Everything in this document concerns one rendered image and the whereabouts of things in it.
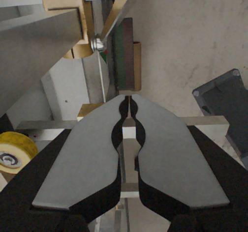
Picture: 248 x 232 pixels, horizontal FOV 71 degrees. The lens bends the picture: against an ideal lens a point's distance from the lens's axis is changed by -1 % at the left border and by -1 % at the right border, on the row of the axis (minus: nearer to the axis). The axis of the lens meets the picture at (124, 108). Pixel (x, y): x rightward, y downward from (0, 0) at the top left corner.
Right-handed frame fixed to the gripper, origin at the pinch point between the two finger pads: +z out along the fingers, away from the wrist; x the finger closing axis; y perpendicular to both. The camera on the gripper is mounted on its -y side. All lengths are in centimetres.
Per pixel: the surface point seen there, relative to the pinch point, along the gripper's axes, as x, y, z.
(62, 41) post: -6.0, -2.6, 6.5
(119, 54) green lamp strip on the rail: -2.4, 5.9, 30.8
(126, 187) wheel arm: -2.2, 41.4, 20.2
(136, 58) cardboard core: 3, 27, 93
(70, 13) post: -6.0, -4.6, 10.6
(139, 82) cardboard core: 5, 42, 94
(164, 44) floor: 21, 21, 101
